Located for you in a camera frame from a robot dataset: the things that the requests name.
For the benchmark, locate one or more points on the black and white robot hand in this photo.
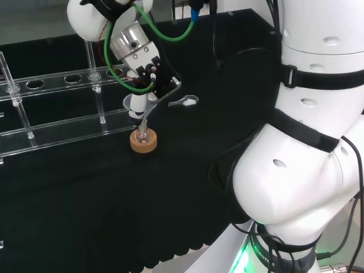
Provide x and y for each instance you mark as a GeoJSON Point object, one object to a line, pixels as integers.
{"type": "Point", "coordinates": [142, 62]}

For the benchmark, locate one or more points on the clear glass funnel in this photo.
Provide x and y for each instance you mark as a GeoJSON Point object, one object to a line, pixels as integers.
{"type": "Point", "coordinates": [145, 120]}

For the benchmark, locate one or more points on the clear round-bottom flask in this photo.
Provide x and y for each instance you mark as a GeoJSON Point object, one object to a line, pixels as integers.
{"type": "Point", "coordinates": [142, 136]}

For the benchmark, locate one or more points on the clear funnel stand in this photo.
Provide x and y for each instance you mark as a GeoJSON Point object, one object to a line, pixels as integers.
{"type": "Point", "coordinates": [71, 128]}

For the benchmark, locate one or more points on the black cloth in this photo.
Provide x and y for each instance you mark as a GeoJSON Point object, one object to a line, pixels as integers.
{"type": "Point", "coordinates": [85, 199]}

